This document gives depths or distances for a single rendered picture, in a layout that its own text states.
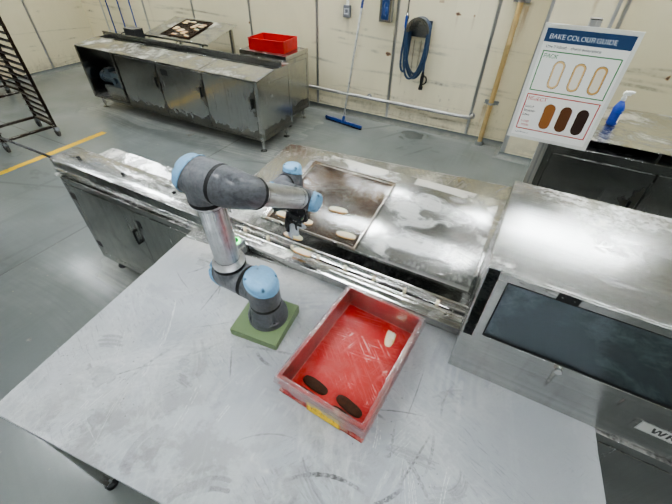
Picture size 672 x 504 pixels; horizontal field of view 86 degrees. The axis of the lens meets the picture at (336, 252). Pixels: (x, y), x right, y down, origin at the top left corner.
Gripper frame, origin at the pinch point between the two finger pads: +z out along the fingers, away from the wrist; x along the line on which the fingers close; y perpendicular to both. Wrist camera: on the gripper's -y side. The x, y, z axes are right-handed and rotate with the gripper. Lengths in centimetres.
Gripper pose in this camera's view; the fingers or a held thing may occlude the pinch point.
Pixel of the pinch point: (293, 233)
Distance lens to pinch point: 164.7
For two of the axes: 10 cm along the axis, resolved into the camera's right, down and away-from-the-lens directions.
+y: 8.8, 3.3, -3.5
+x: 4.8, -5.8, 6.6
